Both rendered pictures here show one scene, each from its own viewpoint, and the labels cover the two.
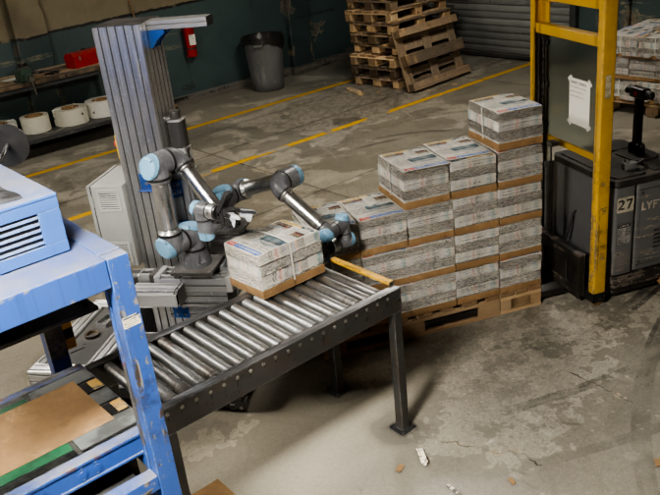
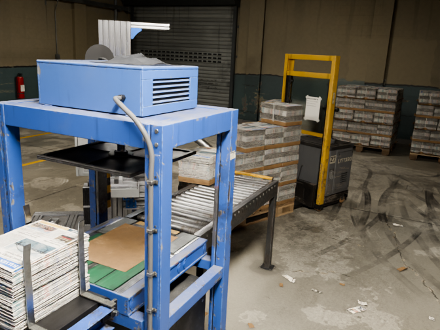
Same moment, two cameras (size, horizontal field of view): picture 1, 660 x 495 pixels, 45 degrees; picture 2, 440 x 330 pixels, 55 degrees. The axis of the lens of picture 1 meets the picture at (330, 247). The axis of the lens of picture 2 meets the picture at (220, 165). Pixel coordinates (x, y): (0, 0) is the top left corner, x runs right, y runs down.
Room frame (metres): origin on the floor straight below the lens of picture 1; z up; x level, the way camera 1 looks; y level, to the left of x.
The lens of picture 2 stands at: (0.41, 1.64, 1.82)
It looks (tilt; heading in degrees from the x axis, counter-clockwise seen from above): 15 degrees down; 334
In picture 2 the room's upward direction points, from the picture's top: 3 degrees clockwise
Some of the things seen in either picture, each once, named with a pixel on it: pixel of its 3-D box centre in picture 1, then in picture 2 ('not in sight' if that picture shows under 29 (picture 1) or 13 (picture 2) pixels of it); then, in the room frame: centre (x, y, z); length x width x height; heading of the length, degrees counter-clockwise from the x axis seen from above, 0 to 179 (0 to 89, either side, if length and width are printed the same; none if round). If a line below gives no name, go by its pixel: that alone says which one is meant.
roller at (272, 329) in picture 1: (261, 323); (216, 196); (3.14, 0.34, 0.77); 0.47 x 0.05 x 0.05; 38
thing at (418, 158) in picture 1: (412, 158); (245, 127); (4.35, -0.53, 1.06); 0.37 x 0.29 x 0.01; 17
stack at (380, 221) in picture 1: (398, 264); (231, 186); (4.33, -0.40, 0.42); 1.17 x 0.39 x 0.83; 105
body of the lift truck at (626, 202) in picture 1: (615, 215); (317, 169); (4.74, -1.88, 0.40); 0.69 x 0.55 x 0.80; 15
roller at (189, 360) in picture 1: (188, 359); (189, 212); (2.90, 0.65, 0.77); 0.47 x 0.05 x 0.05; 38
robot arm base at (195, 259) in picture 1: (195, 254); not in sight; (3.78, 0.70, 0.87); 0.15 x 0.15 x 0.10
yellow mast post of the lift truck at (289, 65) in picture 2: (539, 129); (283, 124); (4.96, -1.43, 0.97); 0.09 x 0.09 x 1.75; 15
